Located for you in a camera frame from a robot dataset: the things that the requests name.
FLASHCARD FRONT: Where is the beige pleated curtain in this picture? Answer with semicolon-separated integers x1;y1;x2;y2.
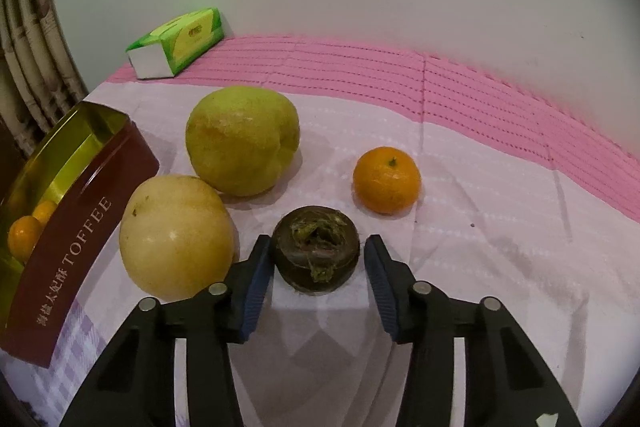
0;0;86;168

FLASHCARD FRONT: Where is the pink foam mat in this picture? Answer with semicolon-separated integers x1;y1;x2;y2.
105;34;640;225

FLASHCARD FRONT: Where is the green-yellow pomelo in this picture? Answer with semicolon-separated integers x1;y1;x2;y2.
185;87;301;198

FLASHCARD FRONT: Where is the white and purple checkered cloth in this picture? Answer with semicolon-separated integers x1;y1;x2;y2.
0;79;640;427

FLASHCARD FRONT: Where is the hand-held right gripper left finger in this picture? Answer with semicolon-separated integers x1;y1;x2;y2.
60;234;272;427

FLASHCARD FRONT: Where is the pale yellow pomelo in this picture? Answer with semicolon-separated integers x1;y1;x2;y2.
119;175;236;302

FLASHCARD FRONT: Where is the small orange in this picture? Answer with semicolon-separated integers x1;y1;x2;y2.
352;146;422;215
31;199;59;228
7;215;43;264

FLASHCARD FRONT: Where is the green tissue box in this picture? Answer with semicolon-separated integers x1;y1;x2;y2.
125;8;223;80

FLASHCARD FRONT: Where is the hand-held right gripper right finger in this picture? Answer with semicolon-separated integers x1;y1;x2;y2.
364;234;583;427

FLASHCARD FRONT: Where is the dark brown mangosteen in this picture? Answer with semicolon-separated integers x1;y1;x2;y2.
271;205;361;294

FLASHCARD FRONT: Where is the red and gold candy box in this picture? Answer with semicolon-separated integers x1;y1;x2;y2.
0;101;161;368

